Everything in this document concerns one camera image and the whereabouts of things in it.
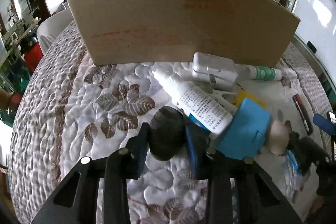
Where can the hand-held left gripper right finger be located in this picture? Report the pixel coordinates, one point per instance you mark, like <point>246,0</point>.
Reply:
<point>193,153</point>

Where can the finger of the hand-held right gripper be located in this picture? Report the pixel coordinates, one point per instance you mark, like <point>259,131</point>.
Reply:
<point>324,123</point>
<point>307,153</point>

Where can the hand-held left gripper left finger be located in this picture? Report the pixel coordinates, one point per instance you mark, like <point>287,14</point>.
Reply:
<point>137,153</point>

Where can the white sprayer head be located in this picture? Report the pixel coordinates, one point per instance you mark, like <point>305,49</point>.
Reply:
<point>223,96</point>

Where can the brown cardboard box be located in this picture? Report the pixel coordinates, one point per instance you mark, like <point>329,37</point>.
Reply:
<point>183,19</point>

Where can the blue white plastic bag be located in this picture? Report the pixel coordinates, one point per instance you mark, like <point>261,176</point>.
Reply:
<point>292,162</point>

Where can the black pen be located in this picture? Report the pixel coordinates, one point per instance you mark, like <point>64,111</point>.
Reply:
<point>303,113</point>

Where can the small cream plush toy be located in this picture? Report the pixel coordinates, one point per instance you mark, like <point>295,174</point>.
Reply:
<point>278,136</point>

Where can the white spray bottle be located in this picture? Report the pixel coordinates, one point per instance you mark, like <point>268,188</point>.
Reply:
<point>199,103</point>

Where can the blue plastic box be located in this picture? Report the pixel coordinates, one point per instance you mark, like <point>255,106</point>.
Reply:
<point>244,132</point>

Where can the clear bottle green label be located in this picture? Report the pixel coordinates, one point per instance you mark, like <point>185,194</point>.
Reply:
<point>263,73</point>

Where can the yellow block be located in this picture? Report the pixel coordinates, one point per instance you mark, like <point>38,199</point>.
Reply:
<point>248,97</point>

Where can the white hinged case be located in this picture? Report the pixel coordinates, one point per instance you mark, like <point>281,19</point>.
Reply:
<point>212,66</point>

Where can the whiteboard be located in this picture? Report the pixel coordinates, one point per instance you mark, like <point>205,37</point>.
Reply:
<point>317,16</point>

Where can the red bag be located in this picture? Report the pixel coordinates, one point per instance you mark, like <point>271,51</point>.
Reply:
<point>32,56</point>

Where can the white chair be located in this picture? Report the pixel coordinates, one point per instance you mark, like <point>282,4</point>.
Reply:
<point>52,29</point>

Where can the cluttered storage shelf rack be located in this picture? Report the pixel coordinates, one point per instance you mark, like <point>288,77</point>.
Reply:
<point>18,29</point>

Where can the small black wall device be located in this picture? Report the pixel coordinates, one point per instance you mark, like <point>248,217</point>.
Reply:
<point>311,46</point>

